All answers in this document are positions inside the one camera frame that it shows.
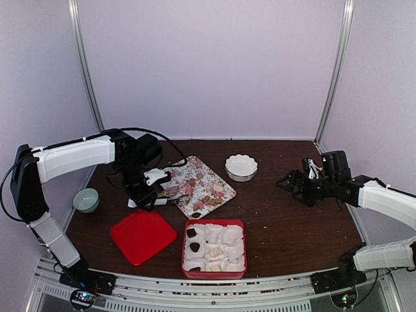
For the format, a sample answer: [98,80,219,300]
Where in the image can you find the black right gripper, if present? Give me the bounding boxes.
[275,170,337,207]

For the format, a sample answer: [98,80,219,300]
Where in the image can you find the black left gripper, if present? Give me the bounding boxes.
[116,159,158,212]

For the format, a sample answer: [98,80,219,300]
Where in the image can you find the red tin lid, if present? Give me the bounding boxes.
[110,210,177,266]

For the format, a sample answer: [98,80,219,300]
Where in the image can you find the dark square chocolate packed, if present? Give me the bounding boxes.
[187,228,197,238]

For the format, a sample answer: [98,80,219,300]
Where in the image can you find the dark heart chocolate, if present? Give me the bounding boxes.
[189,242,201,253]

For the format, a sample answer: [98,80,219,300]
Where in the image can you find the dark chocolate front cell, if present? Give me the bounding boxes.
[189,266,201,272]

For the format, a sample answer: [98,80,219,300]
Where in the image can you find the white ridged chocolate packed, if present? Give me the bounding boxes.
[208,248,224,259]

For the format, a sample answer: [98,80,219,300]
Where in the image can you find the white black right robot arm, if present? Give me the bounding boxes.
[276,150,415,293]

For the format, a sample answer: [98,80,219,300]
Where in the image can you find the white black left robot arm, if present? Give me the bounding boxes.
[1,127,170,289]

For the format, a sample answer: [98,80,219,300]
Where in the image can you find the white oval chocolate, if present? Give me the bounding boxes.
[213,185,223,192]

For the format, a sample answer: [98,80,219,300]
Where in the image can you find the floral rectangular tray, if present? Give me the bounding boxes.
[163,156,237,220]

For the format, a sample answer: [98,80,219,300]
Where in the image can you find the pale green ceramic bowl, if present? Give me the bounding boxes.
[72,188,99,213]

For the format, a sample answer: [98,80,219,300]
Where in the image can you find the white scalloped ceramic dish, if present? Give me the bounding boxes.
[225,154,258,182]

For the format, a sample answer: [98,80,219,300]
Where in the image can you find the white paper cup liners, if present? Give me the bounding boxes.
[182,223,246,273]

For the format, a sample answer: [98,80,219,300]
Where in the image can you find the red tin box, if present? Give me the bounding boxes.
[181,220,248,280]

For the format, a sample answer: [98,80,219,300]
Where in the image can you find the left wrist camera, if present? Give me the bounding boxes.
[144,168,172,186]

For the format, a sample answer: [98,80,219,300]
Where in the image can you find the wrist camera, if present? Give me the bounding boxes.
[302,157,323,179]
[144,168,172,186]

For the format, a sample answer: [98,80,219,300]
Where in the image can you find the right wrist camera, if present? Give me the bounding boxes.
[302,157,323,179]

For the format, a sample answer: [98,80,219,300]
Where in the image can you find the right aluminium frame post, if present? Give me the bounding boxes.
[314,0,355,145]

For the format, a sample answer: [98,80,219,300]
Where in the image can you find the aluminium frame post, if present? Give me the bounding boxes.
[314,0,355,145]
[68,0,105,131]

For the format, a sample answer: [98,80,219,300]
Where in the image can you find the front aluminium rail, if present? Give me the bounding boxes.
[32,256,404,312]

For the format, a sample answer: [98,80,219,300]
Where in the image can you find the left aluminium frame post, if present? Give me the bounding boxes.
[68,0,105,131]

